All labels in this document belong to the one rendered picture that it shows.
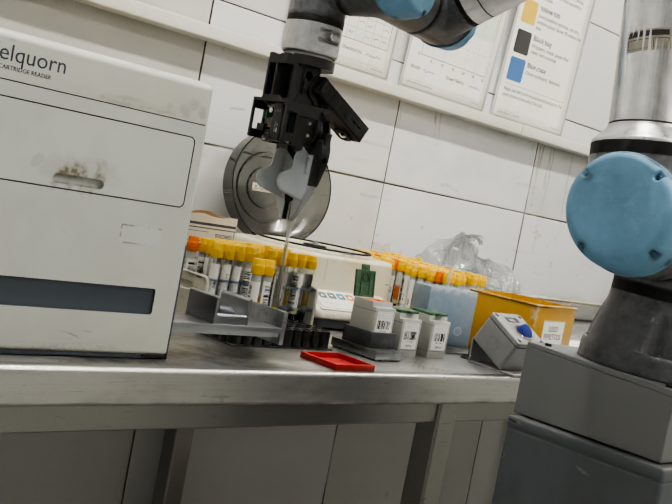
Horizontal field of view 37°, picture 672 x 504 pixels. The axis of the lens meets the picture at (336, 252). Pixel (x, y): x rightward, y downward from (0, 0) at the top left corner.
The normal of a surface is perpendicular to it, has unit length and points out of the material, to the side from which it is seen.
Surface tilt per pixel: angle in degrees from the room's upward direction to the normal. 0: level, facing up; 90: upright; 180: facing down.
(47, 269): 90
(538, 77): 94
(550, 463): 90
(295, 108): 90
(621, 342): 71
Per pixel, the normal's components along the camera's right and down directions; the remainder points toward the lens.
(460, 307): 0.56, 0.15
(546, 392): -0.72, -0.10
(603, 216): -0.59, 0.04
